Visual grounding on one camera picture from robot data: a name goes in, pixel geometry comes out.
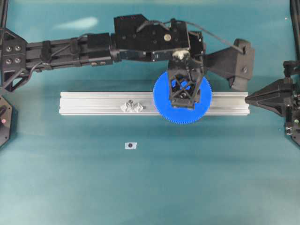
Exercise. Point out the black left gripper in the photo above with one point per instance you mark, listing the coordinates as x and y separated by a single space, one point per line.
139 39

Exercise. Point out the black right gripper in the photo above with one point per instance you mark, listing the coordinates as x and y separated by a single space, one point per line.
283 98

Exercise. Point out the large blue plastic gear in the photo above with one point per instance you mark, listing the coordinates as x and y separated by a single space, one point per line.
180 115

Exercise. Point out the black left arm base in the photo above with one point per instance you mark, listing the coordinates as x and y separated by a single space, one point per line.
6 114

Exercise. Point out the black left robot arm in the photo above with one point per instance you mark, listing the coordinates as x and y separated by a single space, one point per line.
20 59

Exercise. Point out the small white marker sticker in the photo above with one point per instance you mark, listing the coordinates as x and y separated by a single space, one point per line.
130 145

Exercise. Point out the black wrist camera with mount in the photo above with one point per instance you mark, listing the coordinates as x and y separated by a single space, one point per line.
234 66

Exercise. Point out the clear left shaft bracket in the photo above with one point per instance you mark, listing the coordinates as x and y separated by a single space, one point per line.
131 107

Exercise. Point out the black right frame post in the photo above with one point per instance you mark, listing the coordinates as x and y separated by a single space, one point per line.
295 16

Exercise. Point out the black frame post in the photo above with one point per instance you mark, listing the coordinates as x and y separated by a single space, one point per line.
3 12
295 16

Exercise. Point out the silver aluminium extrusion rail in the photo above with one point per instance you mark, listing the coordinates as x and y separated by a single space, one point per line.
108 103

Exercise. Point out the black left frame post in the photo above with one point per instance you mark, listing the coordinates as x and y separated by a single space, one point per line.
3 12

